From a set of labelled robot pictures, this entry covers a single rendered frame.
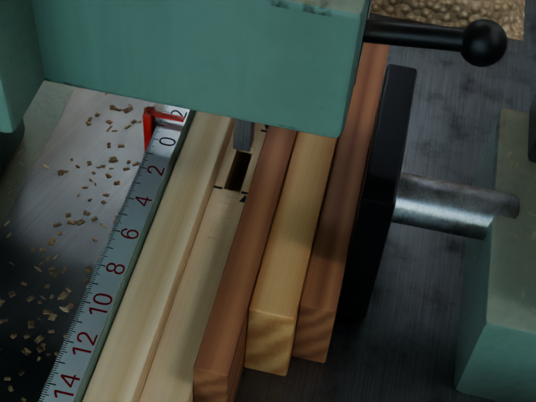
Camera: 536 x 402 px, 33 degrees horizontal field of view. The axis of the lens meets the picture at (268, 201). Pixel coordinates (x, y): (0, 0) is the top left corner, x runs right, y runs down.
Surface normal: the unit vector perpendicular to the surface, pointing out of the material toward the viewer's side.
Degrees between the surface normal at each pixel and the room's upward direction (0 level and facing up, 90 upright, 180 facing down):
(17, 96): 90
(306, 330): 90
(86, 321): 0
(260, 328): 90
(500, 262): 0
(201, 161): 0
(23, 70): 90
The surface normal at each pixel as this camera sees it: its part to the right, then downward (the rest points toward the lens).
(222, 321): 0.06, -0.64
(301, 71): -0.22, 0.74
